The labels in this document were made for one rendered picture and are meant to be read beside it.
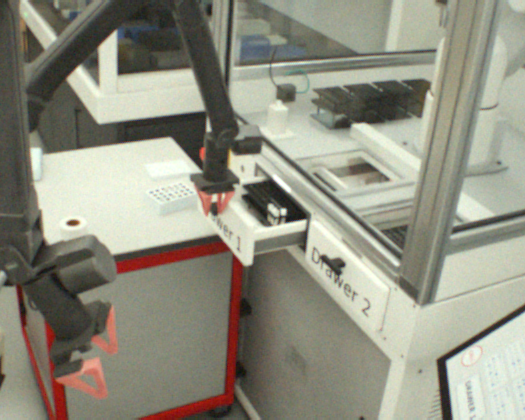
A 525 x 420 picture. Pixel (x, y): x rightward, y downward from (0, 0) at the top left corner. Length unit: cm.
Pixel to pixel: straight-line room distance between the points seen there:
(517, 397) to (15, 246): 71
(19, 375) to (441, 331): 159
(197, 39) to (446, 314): 72
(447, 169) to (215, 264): 89
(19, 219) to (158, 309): 107
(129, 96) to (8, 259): 149
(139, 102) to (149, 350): 85
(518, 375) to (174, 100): 168
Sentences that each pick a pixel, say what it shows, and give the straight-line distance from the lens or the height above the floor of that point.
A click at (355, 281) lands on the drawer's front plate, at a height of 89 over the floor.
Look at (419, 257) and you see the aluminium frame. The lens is 133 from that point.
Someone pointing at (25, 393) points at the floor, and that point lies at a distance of 251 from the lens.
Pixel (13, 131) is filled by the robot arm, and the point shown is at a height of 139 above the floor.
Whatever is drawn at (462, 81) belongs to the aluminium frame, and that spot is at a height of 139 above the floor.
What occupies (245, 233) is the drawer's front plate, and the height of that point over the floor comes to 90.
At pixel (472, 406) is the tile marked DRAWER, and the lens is 109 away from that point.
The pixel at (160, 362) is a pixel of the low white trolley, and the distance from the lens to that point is 207.
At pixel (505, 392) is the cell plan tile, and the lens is 107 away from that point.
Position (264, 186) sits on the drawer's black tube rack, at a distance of 180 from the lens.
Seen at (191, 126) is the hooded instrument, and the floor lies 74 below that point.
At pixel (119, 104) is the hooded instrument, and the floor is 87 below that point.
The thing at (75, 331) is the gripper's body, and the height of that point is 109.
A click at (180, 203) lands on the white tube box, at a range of 194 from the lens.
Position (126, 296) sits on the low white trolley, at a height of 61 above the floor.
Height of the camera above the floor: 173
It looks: 29 degrees down
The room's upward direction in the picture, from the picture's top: 5 degrees clockwise
